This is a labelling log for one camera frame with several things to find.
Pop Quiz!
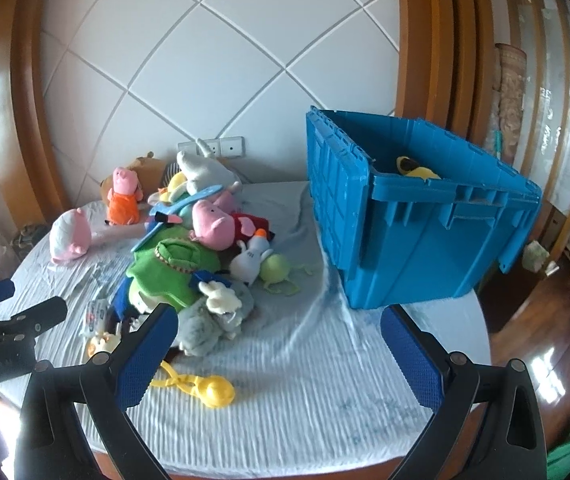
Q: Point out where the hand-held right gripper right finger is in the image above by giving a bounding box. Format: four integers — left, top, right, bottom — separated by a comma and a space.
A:
380, 305, 550, 480

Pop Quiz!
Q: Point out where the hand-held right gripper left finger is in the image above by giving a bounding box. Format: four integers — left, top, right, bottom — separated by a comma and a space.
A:
15, 304, 180, 480

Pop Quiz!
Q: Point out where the blue plastic crate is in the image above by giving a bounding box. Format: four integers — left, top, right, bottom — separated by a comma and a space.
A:
306, 106, 544, 310

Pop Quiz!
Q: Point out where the yellow plush toy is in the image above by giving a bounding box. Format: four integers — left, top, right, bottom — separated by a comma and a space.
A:
396, 156, 442, 181

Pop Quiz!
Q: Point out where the small packaged toy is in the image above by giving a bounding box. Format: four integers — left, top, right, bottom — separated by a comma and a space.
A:
82, 297, 120, 358

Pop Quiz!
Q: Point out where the grey rabbit plush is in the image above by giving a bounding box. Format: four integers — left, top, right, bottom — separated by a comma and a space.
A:
175, 280, 256, 358

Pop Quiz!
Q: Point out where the yellow plastic clip toy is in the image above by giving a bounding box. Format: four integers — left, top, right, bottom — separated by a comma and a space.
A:
150, 360, 236, 409

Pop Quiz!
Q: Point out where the green plush toy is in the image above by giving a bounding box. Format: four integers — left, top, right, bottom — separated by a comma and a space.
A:
126, 225, 223, 311

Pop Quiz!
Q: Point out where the white pink plush toy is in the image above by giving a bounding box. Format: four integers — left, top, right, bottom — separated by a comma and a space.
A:
49, 207, 92, 266

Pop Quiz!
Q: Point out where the white plush orange beak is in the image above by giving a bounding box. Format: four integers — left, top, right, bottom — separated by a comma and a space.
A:
230, 227, 273, 283

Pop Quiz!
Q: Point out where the pink pig plush red dress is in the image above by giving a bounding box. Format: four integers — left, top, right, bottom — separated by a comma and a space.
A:
190, 199, 272, 251

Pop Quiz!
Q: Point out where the pink pig plush orange dress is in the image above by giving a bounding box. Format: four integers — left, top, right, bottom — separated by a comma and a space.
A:
101, 167, 144, 226

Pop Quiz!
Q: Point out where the light green ball toy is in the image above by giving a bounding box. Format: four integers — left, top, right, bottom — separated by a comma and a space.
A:
260, 254, 313, 295

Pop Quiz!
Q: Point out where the blue plastic toy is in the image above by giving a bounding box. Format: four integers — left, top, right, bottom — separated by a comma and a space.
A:
130, 185, 223, 253

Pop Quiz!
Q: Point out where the brown plush toy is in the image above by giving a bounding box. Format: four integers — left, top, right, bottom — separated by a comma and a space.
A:
132, 151, 168, 181

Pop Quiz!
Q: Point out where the grey white shark plush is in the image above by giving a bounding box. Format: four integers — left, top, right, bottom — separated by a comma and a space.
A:
177, 150, 243, 196

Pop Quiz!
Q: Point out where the rolled patterned rug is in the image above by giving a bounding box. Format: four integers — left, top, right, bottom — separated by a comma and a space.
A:
495, 42, 526, 166

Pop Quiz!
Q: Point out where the patterned white curtain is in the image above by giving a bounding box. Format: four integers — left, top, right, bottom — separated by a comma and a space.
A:
510, 0, 570, 201

